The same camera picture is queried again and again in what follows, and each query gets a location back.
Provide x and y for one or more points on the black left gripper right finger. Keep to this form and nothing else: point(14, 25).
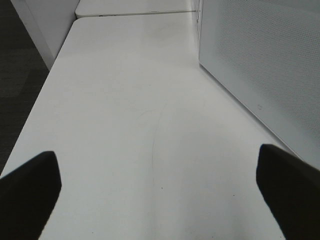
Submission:
point(291, 189)

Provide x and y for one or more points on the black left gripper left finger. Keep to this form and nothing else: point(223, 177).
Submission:
point(28, 195)

